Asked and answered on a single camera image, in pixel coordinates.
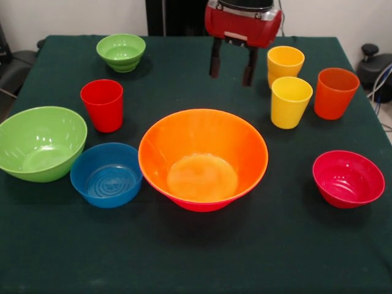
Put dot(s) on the dark green tablecloth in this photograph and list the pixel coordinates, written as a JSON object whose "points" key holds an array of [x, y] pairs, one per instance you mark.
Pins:
{"points": [[196, 245]]}

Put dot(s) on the black equipment base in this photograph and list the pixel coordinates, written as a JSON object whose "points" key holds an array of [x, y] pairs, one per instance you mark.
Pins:
{"points": [[373, 67]]}

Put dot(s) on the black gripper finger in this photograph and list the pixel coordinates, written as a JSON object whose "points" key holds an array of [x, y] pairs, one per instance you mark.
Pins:
{"points": [[215, 64], [248, 75]]}

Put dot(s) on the black cabinet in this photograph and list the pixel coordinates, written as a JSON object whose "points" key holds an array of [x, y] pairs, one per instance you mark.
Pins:
{"points": [[177, 15]]}

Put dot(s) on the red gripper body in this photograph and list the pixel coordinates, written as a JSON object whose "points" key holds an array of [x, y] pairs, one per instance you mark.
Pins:
{"points": [[239, 26]]}

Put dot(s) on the large green bowl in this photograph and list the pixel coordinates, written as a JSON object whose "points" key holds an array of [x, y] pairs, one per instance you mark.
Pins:
{"points": [[39, 144]]}

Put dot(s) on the black chair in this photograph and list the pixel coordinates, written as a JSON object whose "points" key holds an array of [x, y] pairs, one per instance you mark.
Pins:
{"points": [[18, 67]]}

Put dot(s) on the orange cup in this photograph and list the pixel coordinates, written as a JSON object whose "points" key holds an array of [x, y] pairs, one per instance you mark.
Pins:
{"points": [[332, 104]]}

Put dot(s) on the red bowl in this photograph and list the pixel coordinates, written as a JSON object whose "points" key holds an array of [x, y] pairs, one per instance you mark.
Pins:
{"points": [[346, 180]]}

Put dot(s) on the large pink bowl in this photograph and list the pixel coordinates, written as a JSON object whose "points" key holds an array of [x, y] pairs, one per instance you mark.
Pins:
{"points": [[199, 207]]}

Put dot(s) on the large orange bowl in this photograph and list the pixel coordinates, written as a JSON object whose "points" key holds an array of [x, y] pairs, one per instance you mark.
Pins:
{"points": [[199, 137]]}

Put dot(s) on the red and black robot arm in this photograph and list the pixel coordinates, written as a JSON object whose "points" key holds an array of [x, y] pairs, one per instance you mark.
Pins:
{"points": [[245, 3]]}

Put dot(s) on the red cup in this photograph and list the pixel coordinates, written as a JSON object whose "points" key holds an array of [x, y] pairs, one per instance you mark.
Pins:
{"points": [[104, 116]]}

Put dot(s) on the small green bowl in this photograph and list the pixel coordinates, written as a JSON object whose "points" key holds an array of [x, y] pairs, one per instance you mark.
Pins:
{"points": [[121, 52]]}

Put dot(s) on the blue bowl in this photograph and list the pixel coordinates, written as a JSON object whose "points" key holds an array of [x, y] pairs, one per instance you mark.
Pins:
{"points": [[105, 200]]}

